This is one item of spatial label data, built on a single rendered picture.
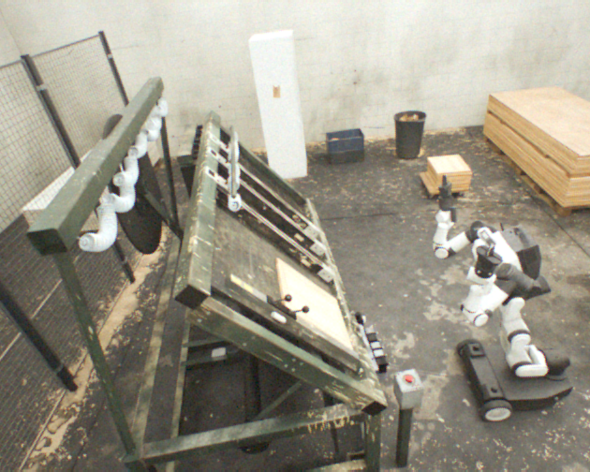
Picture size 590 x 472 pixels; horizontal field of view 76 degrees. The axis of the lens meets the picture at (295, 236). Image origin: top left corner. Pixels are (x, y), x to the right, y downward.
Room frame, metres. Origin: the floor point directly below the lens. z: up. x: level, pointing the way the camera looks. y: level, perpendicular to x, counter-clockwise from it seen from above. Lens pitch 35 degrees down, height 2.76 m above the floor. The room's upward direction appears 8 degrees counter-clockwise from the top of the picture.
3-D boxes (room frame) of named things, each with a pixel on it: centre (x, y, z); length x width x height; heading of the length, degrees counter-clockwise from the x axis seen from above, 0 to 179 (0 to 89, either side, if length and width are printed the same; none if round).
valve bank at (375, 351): (1.61, -0.39, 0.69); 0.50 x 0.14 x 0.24; 4
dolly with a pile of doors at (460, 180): (4.61, -2.14, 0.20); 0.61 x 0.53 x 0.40; 174
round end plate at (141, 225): (2.03, 0.84, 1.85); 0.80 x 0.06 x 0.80; 4
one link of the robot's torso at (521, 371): (1.61, -1.52, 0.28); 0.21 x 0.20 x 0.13; 84
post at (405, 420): (1.17, -0.49, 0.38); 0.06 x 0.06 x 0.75; 4
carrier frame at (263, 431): (2.16, 0.42, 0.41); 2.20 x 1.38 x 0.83; 4
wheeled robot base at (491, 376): (1.61, -1.48, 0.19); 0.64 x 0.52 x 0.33; 84
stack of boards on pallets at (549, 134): (4.75, -3.77, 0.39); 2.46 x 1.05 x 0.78; 174
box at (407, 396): (1.17, -0.49, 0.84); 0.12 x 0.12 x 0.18; 4
